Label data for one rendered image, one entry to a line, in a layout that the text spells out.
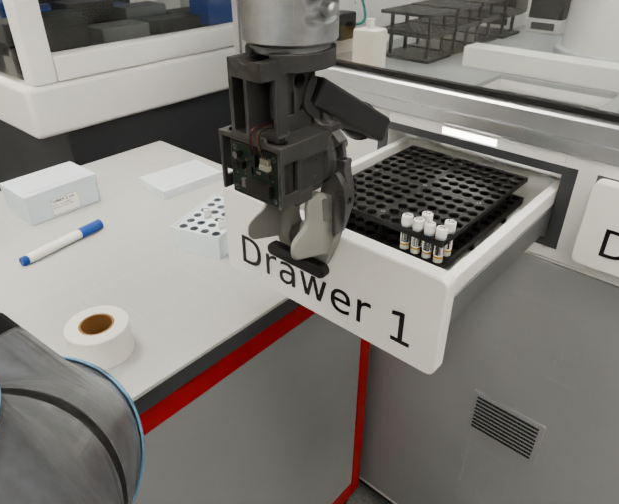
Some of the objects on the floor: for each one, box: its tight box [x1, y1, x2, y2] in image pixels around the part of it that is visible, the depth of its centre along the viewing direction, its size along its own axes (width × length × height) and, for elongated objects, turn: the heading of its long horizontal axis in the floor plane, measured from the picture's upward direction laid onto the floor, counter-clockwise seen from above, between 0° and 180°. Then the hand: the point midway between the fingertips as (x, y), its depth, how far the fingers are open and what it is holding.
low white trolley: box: [0, 141, 370, 504], centre depth 106 cm, size 58×62×76 cm
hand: (309, 252), depth 54 cm, fingers closed on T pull, 3 cm apart
